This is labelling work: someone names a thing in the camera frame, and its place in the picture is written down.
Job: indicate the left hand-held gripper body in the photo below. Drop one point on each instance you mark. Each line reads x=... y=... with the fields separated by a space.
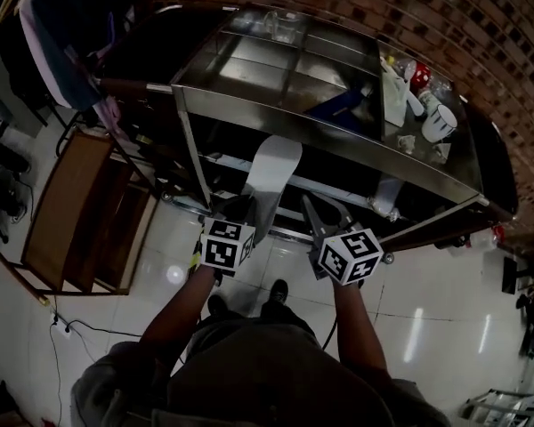
x=224 y=249

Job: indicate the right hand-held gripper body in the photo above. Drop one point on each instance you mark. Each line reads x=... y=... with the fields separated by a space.
x=349 y=256

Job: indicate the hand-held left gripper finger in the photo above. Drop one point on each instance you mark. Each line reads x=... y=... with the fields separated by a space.
x=231 y=205

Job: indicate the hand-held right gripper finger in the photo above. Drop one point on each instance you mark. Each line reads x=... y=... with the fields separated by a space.
x=342 y=216
x=313 y=214

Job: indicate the stainless steel cart shelf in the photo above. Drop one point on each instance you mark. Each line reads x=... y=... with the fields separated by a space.
x=338 y=105

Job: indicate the person's right forearm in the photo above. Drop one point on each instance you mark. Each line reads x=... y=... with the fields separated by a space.
x=360 y=327

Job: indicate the person's left forearm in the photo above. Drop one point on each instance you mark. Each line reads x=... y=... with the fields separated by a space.
x=178 y=314

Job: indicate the person's left black shoe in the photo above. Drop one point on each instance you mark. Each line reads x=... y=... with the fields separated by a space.
x=216 y=305

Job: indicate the person's black shoe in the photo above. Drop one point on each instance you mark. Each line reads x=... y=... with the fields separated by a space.
x=216 y=305
x=279 y=291

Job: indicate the person's right black shoe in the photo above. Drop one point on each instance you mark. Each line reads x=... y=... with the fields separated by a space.
x=279 y=291

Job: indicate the crumpled white paper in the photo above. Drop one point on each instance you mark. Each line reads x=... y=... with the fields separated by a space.
x=440 y=153
x=407 y=144

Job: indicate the blue flat box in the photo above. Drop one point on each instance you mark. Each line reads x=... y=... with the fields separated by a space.
x=334 y=104

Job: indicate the white plastic jug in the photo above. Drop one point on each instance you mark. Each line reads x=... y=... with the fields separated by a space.
x=481 y=239

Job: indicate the white striped cup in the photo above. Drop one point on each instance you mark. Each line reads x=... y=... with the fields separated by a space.
x=438 y=123

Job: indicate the person's grey shirt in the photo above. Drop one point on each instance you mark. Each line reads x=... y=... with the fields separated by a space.
x=258 y=381

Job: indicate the brown wooden rack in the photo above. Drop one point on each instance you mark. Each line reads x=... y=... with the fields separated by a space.
x=71 y=220

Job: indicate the black flat panel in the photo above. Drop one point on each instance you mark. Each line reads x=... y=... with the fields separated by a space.
x=509 y=275

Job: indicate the red white-dotted object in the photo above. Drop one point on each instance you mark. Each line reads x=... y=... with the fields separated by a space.
x=422 y=76

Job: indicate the clear plastic bottle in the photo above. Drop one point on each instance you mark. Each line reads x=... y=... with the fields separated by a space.
x=406 y=67

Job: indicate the white power strip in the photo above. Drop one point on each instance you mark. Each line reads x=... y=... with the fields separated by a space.
x=61 y=327

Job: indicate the clear glass pitcher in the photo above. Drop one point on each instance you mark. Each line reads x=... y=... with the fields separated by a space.
x=281 y=25

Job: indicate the metal ladder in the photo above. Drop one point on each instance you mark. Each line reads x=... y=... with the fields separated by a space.
x=507 y=409

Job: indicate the black office chair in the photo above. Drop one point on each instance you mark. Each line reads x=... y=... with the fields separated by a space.
x=2 y=194

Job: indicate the hanging dark and white clothing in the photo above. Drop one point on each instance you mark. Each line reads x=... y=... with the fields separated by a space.
x=58 y=51

